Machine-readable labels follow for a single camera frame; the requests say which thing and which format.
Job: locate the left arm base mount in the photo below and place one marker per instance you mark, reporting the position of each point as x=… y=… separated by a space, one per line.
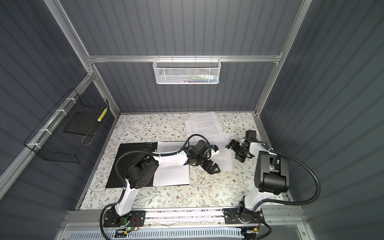
x=133 y=219

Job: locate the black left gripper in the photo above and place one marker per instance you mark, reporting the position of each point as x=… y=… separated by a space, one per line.
x=211 y=171

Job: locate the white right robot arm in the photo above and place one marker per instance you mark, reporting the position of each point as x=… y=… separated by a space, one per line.
x=271 y=176

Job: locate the pens in white basket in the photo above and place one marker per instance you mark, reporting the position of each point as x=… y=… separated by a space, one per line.
x=199 y=79

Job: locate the black pad in basket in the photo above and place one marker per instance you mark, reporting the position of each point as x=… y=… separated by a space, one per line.
x=84 y=124

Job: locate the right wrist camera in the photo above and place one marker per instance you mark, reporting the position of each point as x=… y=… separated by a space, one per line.
x=251 y=136

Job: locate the black wire mesh basket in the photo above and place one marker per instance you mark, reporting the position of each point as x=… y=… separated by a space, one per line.
x=66 y=135

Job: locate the printed paper sheet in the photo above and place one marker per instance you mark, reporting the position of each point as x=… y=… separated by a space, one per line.
x=205 y=124
x=224 y=158
x=172 y=170

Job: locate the aluminium front rail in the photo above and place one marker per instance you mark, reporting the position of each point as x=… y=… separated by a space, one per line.
x=188 y=218

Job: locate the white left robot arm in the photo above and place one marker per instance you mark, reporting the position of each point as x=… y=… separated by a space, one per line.
x=136 y=168

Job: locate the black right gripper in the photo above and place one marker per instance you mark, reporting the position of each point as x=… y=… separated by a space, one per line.
x=242 y=158

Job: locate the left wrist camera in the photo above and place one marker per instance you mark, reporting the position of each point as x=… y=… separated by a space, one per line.
x=207 y=150

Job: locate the yellow marker pen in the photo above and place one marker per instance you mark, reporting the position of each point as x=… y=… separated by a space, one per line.
x=102 y=115

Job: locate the white slotted cable duct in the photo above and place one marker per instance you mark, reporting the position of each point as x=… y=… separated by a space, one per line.
x=177 y=234

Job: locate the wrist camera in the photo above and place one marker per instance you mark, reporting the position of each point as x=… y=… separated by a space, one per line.
x=207 y=150
x=251 y=136

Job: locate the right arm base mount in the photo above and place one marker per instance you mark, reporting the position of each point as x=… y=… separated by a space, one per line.
x=234 y=216

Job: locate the white wire mesh basket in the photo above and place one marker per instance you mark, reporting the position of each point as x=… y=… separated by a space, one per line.
x=166 y=72

